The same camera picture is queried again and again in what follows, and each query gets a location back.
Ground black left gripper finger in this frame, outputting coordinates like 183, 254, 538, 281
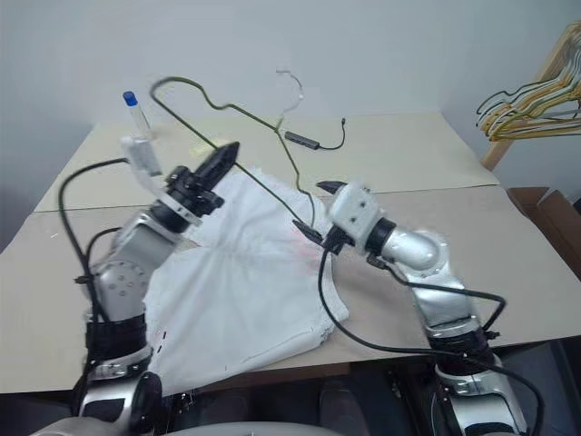
194, 141, 241, 180
199, 144, 241, 189

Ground dark rounded shape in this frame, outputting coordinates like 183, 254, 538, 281
318, 380, 365, 429

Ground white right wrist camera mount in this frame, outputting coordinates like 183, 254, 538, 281
328, 178, 388, 252

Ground black usb hub with cable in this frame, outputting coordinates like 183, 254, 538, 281
283, 116, 350, 152

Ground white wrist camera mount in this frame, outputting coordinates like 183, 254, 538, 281
119, 134, 204, 228
328, 178, 388, 252

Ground brown cardboard box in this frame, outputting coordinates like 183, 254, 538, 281
507, 185, 581, 270

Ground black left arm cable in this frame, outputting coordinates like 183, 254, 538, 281
57, 156, 133, 410

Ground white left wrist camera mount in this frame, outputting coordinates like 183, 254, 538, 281
119, 134, 204, 228

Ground white shorts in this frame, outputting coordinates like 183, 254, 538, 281
142, 163, 351, 397

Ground white wire hook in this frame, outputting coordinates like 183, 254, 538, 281
275, 67, 305, 123

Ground wooden hanger rack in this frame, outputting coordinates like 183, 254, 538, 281
479, 17, 581, 173

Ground grey robot body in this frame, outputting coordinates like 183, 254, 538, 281
41, 413, 329, 436

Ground yellow wire hanger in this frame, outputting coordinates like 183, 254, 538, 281
486, 67, 581, 143
481, 26, 581, 137

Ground olive green wire hanger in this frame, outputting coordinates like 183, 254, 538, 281
149, 75, 320, 231

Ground clear tube with blue cap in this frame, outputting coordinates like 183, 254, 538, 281
121, 90, 153, 143

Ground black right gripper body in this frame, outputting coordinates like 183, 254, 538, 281
322, 225, 347, 256

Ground dark green wire hanger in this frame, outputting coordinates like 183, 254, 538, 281
475, 80, 581, 129

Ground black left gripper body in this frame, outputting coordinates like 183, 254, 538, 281
163, 165, 226, 218

